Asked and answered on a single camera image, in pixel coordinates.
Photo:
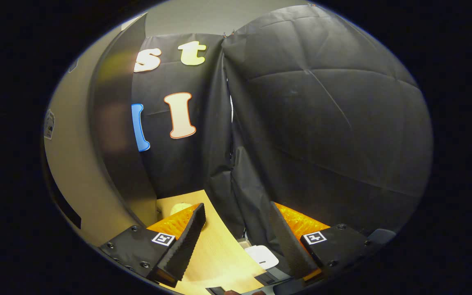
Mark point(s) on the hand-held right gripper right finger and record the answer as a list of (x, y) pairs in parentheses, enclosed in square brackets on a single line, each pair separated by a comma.
[(291, 250)]

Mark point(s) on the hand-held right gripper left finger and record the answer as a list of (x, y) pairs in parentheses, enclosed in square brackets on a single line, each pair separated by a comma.
[(187, 246)]

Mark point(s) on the white double-door shoe cabinet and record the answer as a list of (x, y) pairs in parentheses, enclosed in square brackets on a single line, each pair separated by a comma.
[(117, 123)]

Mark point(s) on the white plastic device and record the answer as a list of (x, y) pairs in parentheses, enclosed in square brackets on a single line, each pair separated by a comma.
[(262, 256)]

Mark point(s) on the dark grey flat device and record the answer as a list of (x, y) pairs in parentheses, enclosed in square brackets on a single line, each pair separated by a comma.
[(273, 276)]

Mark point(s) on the yellow round object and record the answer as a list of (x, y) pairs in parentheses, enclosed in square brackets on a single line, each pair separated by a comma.
[(180, 208)]

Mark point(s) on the black backdrop cloth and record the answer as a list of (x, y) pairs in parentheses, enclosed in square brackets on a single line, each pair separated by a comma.
[(322, 123)]

